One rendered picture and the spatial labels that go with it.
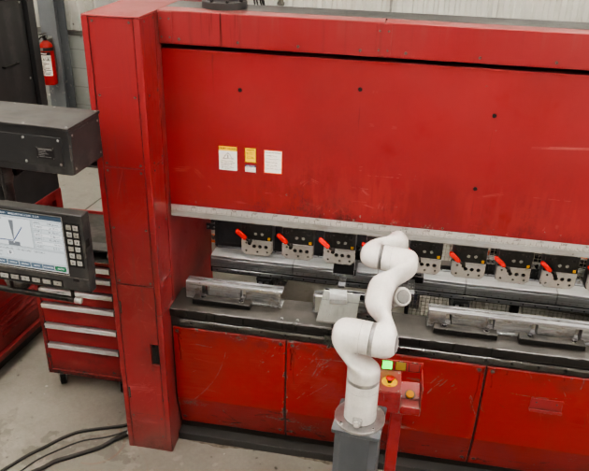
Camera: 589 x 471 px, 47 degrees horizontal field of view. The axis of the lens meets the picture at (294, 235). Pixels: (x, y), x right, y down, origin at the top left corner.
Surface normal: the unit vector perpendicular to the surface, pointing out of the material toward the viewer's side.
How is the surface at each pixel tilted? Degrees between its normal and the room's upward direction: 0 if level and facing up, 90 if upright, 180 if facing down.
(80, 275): 90
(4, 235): 90
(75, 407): 0
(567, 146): 90
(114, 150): 90
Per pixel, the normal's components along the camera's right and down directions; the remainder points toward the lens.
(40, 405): 0.03, -0.89
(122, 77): -0.18, 0.44
